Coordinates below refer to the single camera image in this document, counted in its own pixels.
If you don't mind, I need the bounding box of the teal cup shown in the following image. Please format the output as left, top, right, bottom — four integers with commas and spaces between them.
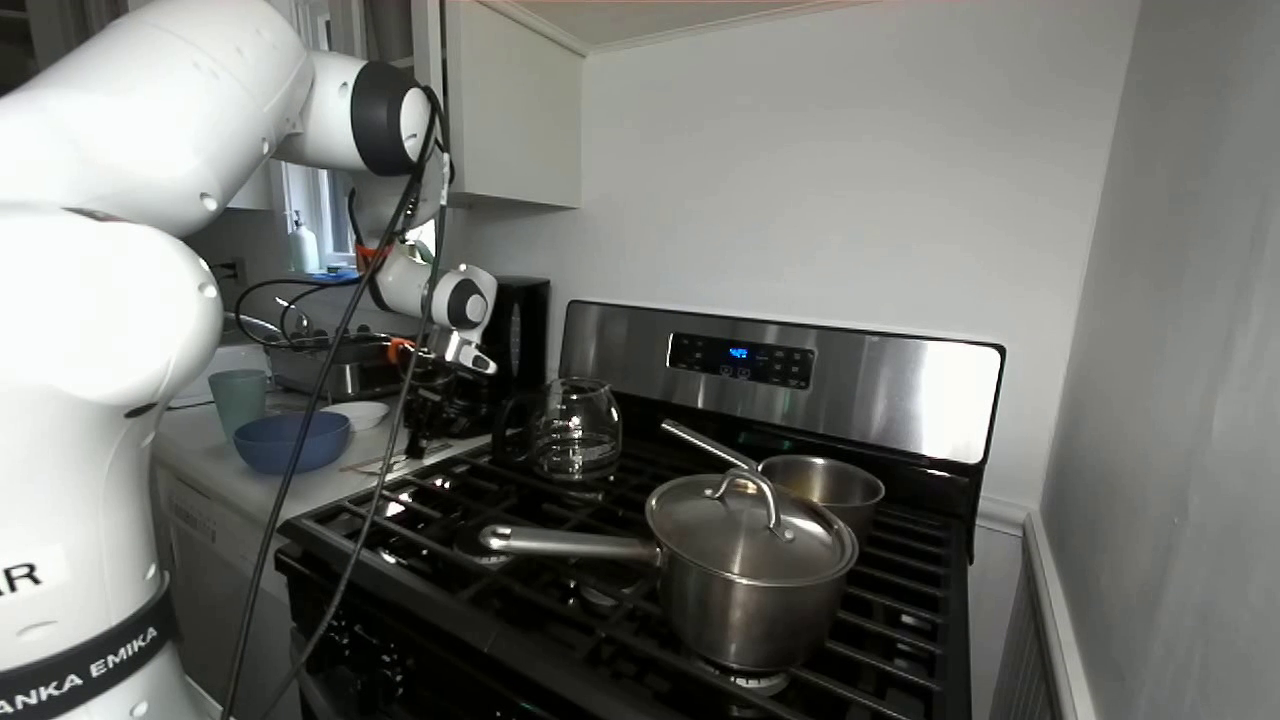
207, 370, 267, 435

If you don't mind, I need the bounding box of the stainless gas stove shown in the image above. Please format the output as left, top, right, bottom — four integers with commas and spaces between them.
278, 302, 1005, 720

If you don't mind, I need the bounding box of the small open steel pot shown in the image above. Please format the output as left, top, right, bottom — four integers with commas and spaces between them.
665, 422, 889, 537

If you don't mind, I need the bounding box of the blue bowl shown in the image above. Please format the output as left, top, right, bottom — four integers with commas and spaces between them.
234, 411, 353, 477

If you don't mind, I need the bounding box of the glass coffee carafe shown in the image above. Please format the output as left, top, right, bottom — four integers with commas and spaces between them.
531, 379, 624, 479

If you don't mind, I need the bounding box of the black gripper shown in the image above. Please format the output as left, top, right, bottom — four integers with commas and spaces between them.
430, 326, 498, 377

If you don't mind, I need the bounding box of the black coffee maker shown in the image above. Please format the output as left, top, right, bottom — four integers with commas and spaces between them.
482, 276, 554, 427

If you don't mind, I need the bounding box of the lidded steel saucepan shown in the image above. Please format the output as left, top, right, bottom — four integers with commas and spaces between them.
482, 474, 862, 677

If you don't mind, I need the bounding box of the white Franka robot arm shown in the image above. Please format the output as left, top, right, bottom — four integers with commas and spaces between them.
0, 0, 448, 720

